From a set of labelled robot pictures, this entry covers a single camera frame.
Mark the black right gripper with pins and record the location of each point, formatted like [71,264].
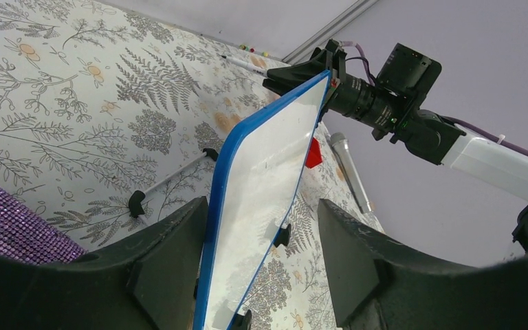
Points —
[332,59]

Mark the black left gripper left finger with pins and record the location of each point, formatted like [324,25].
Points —
[100,282]

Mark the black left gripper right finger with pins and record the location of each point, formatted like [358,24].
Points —
[376,282]

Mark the blue framed whiteboard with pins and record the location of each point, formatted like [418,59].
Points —
[198,275]

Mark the green whiteboard marker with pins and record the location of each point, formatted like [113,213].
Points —
[245,65]

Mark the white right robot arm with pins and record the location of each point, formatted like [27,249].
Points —
[390,103]

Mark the silver microphone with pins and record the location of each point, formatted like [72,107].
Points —
[340,147]

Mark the purple glitter microphone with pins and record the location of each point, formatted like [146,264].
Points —
[27,238]

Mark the floral patterned table mat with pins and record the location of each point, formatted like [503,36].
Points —
[100,109]

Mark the red rectangular frame block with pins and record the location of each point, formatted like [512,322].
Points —
[314,154]

